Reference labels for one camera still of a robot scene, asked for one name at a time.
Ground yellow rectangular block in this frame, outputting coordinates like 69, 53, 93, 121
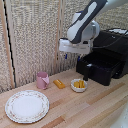
53, 78, 67, 90

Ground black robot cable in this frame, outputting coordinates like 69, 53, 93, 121
91, 29, 128, 50

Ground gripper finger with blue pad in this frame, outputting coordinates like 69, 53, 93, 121
63, 52, 69, 61
76, 54, 82, 62

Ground pink mug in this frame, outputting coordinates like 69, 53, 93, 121
35, 70, 51, 91

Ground woven folding screen panel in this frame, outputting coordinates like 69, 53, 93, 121
5, 0, 62, 88
0, 0, 16, 94
59, 0, 101, 73
96, 0, 128, 34

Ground small white bowl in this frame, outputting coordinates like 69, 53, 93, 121
70, 78, 88, 93

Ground yellow fries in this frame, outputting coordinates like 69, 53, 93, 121
73, 79, 86, 89

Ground white plate patterned rim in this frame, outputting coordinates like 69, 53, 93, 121
4, 89, 51, 125

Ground black air fryer drawer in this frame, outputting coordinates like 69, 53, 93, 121
75, 54, 123, 87

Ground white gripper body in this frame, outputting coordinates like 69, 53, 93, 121
58, 37, 92, 56

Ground black air fryer body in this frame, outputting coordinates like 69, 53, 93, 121
91, 28, 128, 80

